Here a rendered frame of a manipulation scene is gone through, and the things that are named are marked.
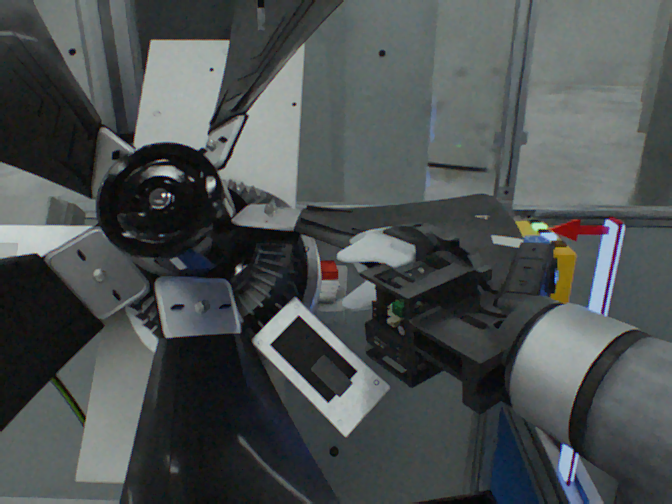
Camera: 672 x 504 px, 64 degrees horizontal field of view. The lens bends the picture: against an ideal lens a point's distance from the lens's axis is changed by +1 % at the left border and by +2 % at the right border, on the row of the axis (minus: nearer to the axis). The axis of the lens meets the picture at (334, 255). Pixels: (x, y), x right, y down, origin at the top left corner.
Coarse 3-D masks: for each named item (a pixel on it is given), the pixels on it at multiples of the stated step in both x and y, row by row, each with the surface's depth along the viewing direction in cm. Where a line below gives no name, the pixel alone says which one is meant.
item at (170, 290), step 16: (160, 288) 50; (176, 288) 52; (192, 288) 53; (208, 288) 55; (224, 288) 56; (160, 304) 50; (192, 304) 52; (160, 320) 49; (176, 320) 50; (192, 320) 52; (208, 320) 53; (224, 320) 54; (176, 336) 49
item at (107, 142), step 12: (108, 132) 56; (96, 144) 57; (108, 144) 57; (120, 144) 55; (96, 156) 58; (108, 156) 57; (120, 156) 56; (96, 168) 59; (108, 168) 58; (96, 180) 60; (96, 192) 61
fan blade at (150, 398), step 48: (192, 336) 50; (240, 336) 54; (192, 384) 48; (240, 384) 51; (144, 432) 44; (192, 432) 46; (240, 432) 49; (288, 432) 52; (144, 480) 43; (192, 480) 45; (240, 480) 47; (288, 480) 50
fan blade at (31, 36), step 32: (0, 0) 60; (32, 0) 58; (0, 32) 60; (32, 32) 58; (0, 64) 60; (32, 64) 58; (64, 64) 56; (0, 96) 61; (32, 96) 59; (64, 96) 57; (0, 128) 63; (32, 128) 60; (64, 128) 58; (96, 128) 56; (0, 160) 65; (32, 160) 62; (64, 160) 60
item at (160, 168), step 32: (128, 160) 51; (160, 160) 52; (192, 160) 51; (128, 192) 50; (192, 192) 50; (224, 192) 50; (128, 224) 50; (160, 224) 49; (192, 224) 50; (224, 224) 51; (128, 256) 49; (160, 256) 48; (192, 256) 50; (224, 256) 55; (256, 256) 61
